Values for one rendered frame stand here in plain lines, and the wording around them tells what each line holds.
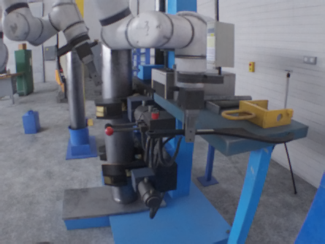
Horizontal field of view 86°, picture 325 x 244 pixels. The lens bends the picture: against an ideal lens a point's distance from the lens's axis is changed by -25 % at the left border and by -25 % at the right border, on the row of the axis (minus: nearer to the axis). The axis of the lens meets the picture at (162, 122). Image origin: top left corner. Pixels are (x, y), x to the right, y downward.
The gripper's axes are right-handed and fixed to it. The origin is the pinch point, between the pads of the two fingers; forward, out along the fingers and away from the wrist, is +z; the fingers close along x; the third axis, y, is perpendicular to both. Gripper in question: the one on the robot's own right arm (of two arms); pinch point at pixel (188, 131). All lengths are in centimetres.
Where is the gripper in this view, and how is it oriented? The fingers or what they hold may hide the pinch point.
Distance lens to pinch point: 65.0
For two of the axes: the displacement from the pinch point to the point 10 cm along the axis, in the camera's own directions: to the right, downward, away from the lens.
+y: -10.0, 0.2, -0.7
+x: 0.7, 3.1, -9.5
